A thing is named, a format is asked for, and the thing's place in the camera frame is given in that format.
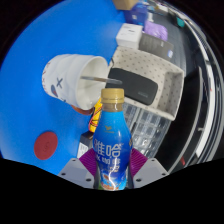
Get dark blue box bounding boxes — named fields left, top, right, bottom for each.
left=124, top=3, right=149, bottom=26

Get yellow multimeter red leads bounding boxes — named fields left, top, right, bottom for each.
left=87, top=96, right=103, bottom=134

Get thin stirring spoon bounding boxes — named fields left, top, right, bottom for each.
left=79, top=75, right=123, bottom=86

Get flat round red coaster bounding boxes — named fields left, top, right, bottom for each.
left=33, top=131, right=59, bottom=161

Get black rectangular case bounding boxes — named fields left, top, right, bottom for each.
left=107, top=67, right=159, bottom=106

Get black box white label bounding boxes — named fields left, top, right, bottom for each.
left=76, top=130, right=95, bottom=159

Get small white box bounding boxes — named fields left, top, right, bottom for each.
left=115, top=22, right=144, bottom=50

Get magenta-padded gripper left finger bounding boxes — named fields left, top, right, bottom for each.
left=57, top=147, right=100, bottom=190

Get black overhead shelf unit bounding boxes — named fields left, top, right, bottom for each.
left=156, top=0, right=224, bottom=174

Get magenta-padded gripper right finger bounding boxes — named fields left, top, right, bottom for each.
left=128, top=148, right=169, bottom=190

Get blue drink bottle gold cap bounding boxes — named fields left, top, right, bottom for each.
left=92, top=87, right=134, bottom=192

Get dark grey upright box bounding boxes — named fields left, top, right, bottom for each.
left=138, top=32, right=175, bottom=62

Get white mug orange handle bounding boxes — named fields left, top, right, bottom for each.
left=41, top=53, right=110, bottom=116

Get grey parts drawer cabinet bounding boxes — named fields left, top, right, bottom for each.
left=131, top=111, right=172, bottom=160
left=122, top=102, right=145, bottom=134

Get purple pouch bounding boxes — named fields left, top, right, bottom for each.
left=143, top=20, right=169, bottom=42

